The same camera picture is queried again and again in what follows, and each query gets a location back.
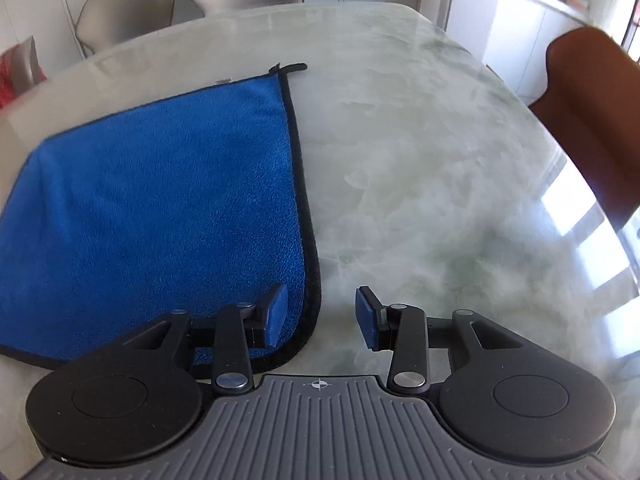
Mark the white counter cabinet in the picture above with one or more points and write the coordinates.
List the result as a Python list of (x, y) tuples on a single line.
[(535, 35)]

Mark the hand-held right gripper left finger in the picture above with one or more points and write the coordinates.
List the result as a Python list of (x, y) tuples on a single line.
[(275, 315)]

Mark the brown leather chair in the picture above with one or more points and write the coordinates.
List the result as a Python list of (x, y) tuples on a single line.
[(590, 110)]

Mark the red patterned cloth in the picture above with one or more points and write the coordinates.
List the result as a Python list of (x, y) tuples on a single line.
[(9, 77)]

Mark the blue and grey towel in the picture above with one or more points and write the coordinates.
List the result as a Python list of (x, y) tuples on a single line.
[(150, 200)]

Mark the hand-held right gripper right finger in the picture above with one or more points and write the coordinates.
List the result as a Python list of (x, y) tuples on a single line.
[(367, 320)]

